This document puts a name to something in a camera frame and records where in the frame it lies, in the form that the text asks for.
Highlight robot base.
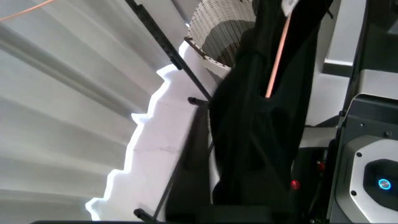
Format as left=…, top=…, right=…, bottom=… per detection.
left=290, top=0, right=398, bottom=224

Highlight black clothes rack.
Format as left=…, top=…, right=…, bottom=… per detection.
left=124, top=0, right=218, bottom=223

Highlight white laundry basket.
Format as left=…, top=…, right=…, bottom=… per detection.
left=183, top=0, right=259, bottom=71

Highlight pink clothes hanger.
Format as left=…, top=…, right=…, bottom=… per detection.
left=0, top=0, right=55, bottom=22
left=265, top=15, right=293, bottom=99

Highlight black T-shirt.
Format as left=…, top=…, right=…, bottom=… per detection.
left=208, top=0, right=335, bottom=218

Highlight white curtain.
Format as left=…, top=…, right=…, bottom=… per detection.
left=0, top=0, right=200, bottom=223

